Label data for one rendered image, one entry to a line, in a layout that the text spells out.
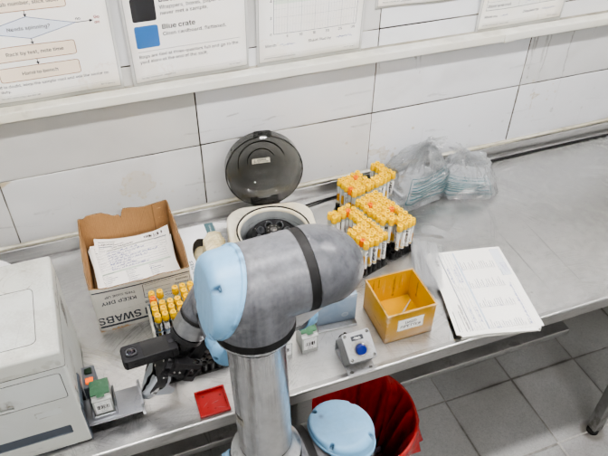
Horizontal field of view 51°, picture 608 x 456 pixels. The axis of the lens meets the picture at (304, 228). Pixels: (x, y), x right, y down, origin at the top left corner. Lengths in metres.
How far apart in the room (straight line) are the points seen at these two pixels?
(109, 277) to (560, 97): 1.55
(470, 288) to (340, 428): 0.74
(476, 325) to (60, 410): 0.98
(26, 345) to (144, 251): 0.57
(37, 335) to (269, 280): 0.61
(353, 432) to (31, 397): 0.61
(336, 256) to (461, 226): 1.16
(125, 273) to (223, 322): 0.94
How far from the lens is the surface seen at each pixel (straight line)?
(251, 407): 0.96
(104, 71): 1.63
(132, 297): 1.60
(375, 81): 1.88
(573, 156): 2.39
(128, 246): 1.79
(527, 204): 2.11
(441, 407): 2.59
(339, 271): 0.82
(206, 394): 1.50
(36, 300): 1.36
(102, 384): 1.43
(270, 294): 0.79
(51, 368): 1.29
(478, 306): 1.71
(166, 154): 1.78
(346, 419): 1.15
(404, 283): 1.67
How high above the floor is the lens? 2.10
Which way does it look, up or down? 40 degrees down
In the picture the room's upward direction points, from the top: 1 degrees clockwise
